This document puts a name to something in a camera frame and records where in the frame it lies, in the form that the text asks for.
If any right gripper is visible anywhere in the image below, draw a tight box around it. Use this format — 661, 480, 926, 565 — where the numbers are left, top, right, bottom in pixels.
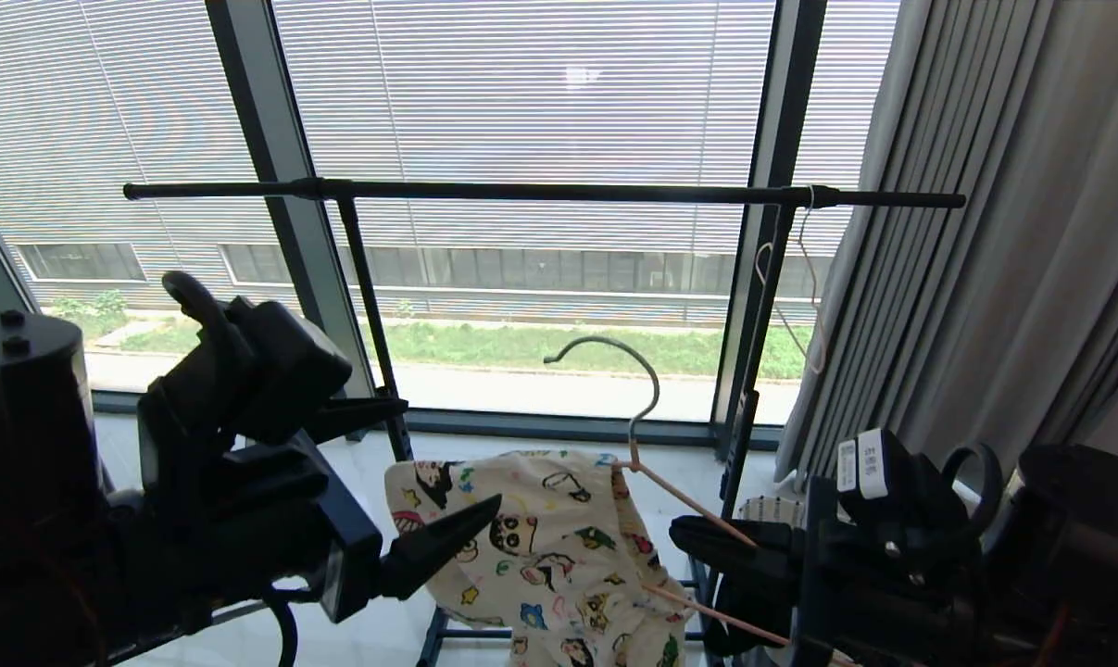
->
669, 477, 981, 667

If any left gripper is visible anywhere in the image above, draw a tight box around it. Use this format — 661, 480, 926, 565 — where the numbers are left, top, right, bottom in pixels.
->
137, 384, 504, 623

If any pink clothes hanger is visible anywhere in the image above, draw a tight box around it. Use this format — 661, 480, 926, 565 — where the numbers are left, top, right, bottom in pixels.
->
753, 206, 830, 376
543, 334, 860, 667

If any cream printed garment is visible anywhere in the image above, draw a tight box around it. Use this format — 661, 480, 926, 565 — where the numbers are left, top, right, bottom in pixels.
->
384, 449, 698, 667

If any white laundry basket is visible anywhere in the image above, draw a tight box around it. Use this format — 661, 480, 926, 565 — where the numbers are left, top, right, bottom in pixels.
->
737, 496, 810, 531

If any black clothes rack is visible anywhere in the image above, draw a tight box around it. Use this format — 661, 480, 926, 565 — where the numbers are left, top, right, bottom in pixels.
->
121, 176, 969, 667

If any window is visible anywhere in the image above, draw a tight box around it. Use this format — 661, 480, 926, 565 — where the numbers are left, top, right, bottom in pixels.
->
0, 0, 902, 455

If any beige curtain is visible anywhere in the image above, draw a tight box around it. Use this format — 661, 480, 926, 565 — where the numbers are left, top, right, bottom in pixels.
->
776, 0, 1118, 492

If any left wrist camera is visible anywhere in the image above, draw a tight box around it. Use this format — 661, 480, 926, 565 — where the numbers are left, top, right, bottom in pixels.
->
228, 296, 354, 446

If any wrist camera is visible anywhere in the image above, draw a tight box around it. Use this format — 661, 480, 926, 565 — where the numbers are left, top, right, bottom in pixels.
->
228, 296, 354, 446
835, 428, 939, 534

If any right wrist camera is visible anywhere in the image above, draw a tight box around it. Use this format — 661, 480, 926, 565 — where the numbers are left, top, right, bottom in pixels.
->
835, 428, 939, 534

